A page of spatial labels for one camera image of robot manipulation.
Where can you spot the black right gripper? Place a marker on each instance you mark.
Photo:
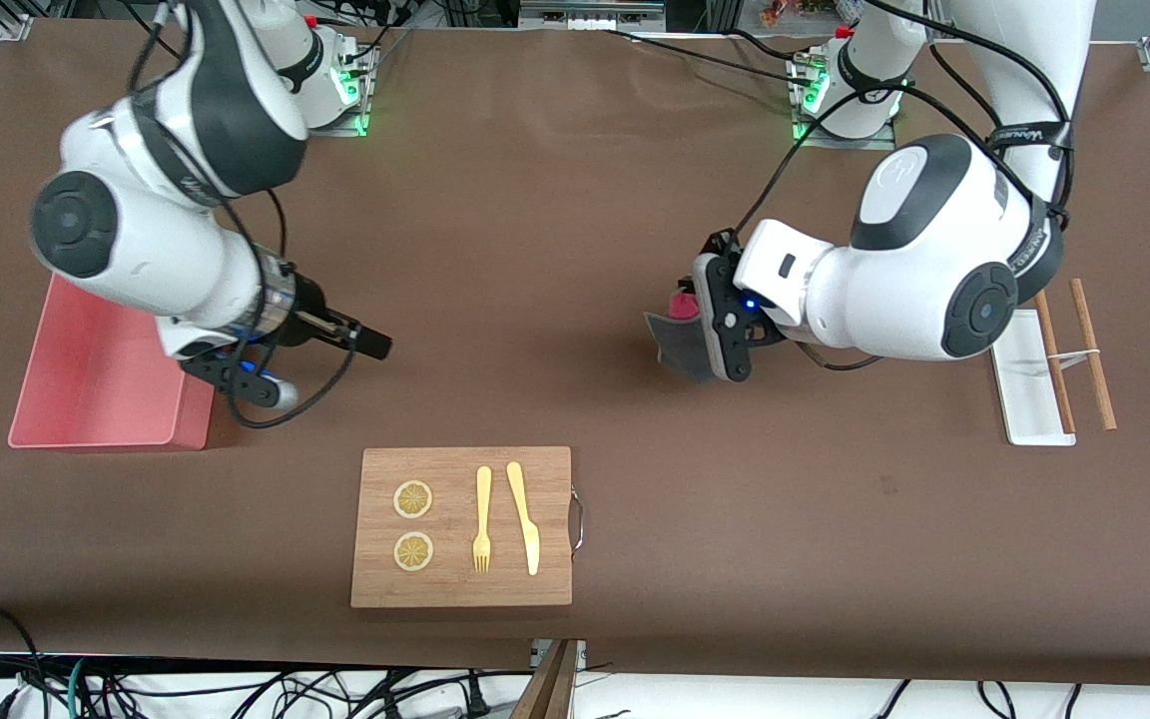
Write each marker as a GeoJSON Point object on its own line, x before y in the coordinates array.
{"type": "Point", "coordinates": [312, 312]}

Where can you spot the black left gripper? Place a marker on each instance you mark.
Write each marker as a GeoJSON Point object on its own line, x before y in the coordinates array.
{"type": "Point", "coordinates": [677, 342]}

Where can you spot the grey and red cloth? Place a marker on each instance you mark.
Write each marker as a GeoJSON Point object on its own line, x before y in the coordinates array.
{"type": "Point", "coordinates": [680, 345]}

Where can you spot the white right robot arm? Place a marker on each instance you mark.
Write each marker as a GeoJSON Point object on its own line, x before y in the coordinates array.
{"type": "Point", "coordinates": [156, 250]}

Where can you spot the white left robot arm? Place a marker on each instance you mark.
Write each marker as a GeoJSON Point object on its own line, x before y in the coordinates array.
{"type": "Point", "coordinates": [914, 280]}

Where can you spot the lemon slice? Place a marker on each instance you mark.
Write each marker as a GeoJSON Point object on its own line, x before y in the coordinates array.
{"type": "Point", "coordinates": [413, 551]}
{"type": "Point", "coordinates": [412, 499]}

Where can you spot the brown table cover sheet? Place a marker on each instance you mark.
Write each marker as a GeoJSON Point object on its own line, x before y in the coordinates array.
{"type": "Point", "coordinates": [635, 449]}

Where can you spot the yellow plastic fork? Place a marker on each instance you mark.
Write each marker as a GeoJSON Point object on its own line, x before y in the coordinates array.
{"type": "Point", "coordinates": [483, 499]}

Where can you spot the yellow plastic knife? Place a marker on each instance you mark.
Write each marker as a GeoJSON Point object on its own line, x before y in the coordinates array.
{"type": "Point", "coordinates": [525, 519]}

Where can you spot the wooden cutting board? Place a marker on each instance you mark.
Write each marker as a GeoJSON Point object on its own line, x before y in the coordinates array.
{"type": "Point", "coordinates": [455, 589]}

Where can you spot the pink plastic bin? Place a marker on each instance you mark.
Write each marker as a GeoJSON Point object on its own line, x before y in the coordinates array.
{"type": "Point", "coordinates": [96, 399]}

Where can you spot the grey metal device box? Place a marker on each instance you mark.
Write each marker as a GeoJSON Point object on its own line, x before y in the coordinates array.
{"type": "Point", "coordinates": [590, 15]}

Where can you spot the orange red small object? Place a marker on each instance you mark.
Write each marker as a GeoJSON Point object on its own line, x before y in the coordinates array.
{"type": "Point", "coordinates": [785, 12]}

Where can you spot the white rectangular tray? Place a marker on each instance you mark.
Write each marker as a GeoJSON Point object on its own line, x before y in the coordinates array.
{"type": "Point", "coordinates": [1019, 389]}

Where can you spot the thin white band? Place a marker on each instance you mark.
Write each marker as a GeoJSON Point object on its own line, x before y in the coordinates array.
{"type": "Point", "coordinates": [1074, 354]}

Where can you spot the small metal bracket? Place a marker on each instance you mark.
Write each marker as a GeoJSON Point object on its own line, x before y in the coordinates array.
{"type": "Point", "coordinates": [538, 654]}

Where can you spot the wooden post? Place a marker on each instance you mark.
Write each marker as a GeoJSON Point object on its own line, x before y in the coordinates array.
{"type": "Point", "coordinates": [550, 694]}

